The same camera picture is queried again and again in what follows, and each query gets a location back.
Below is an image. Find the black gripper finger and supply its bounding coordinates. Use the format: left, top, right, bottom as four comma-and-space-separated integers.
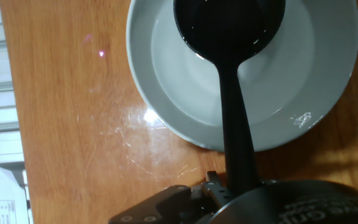
108, 170, 234, 224

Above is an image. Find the black ladle with red tip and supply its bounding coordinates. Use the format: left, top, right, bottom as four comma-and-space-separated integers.
172, 0, 287, 197

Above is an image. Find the white ceramic bowl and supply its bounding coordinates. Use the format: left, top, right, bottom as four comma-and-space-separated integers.
126, 0, 358, 153

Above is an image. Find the brown wooden board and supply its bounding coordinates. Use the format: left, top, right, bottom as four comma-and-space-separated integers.
0, 0, 358, 224

